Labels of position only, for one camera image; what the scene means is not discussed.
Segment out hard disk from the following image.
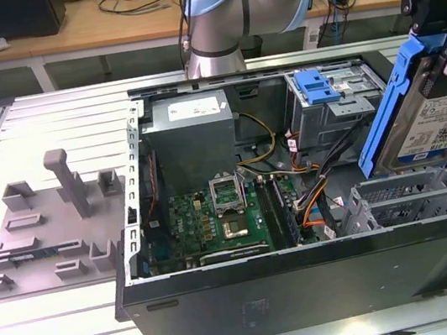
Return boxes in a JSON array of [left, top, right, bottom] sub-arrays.
[[339, 29, 447, 181]]

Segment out silver disk bay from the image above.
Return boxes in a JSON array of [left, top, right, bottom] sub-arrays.
[[334, 164, 447, 237]]

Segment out blue plastic drive carrier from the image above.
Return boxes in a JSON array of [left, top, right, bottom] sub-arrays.
[[293, 65, 344, 107]]

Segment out silver drive cage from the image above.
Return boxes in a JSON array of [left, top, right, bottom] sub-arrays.
[[279, 58, 400, 165]]

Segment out black waste bin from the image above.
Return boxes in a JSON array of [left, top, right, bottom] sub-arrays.
[[239, 34, 265, 61]]

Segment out RAM stick in slot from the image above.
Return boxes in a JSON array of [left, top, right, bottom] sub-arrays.
[[269, 173, 304, 249]]

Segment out black RAM slot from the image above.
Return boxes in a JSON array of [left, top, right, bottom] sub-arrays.
[[253, 174, 288, 252]]

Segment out gray power supply unit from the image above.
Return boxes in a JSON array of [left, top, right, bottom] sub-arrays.
[[135, 87, 245, 201]]

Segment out metal socket cover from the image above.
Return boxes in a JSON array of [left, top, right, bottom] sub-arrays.
[[206, 168, 249, 217]]

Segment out CPU socket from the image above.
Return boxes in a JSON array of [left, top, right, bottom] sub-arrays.
[[218, 212, 255, 243]]

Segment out black PC case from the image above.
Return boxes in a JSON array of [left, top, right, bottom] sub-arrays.
[[80, 37, 447, 335]]

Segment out black graphics card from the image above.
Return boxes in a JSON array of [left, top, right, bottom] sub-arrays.
[[197, 241, 272, 268]]

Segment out green motherboard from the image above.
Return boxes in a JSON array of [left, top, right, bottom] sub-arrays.
[[138, 173, 305, 273]]

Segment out wooden desk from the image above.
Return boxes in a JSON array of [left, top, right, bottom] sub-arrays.
[[0, 0, 447, 102]]

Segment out gray parts rack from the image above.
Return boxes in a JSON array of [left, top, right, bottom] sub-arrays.
[[0, 139, 144, 301]]

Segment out RAM stick on rack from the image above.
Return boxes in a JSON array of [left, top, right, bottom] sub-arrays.
[[9, 246, 60, 264]]

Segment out black cable bundle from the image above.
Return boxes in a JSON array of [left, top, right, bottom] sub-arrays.
[[285, 114, 384, 224]]

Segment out yellow and black wires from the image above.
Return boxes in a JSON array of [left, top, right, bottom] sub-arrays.
[[231, 107, 281, 165]]

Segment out orange motherboard wires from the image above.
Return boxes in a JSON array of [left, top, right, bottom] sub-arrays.
[[292, 175, 336, 233]]

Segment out black desk cable loop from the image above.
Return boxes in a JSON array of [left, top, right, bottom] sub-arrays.
[[97, 0, 182, 22]]

